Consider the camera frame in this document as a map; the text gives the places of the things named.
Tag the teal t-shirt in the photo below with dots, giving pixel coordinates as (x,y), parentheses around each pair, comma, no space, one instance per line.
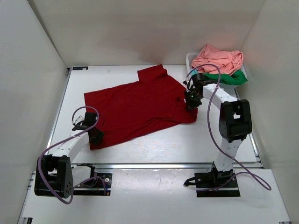
(194,72)

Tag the white plastic laundry basket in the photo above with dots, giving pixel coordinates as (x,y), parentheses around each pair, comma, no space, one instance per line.
(208,68)

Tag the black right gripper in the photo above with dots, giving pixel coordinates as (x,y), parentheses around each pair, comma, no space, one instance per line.
(190,105)

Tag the green t-shirt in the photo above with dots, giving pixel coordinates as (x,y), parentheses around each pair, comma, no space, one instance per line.
(237,78)

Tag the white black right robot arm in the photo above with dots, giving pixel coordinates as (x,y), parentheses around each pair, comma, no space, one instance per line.
(234,126)

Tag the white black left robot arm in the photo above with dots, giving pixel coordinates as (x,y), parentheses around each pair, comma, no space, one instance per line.
(55,174)

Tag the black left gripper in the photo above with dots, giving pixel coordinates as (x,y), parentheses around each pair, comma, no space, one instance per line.
(100,134)

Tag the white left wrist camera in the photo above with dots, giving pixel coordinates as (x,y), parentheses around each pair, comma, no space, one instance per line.
(78,120)

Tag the pink t-shirt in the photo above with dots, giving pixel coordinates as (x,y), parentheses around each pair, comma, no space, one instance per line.
(228,62)

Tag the red t-shirt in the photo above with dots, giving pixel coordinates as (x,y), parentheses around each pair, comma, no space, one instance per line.
(155,102)

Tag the aluminium rail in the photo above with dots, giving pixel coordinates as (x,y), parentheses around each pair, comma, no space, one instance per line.
(152,165)

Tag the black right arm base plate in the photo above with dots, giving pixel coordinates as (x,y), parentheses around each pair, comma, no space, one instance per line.
(207,186)

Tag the blue white label sticker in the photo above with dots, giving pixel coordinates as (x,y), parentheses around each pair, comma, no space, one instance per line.
(80,68)

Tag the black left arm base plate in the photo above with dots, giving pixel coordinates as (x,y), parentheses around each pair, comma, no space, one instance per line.
(96,187)

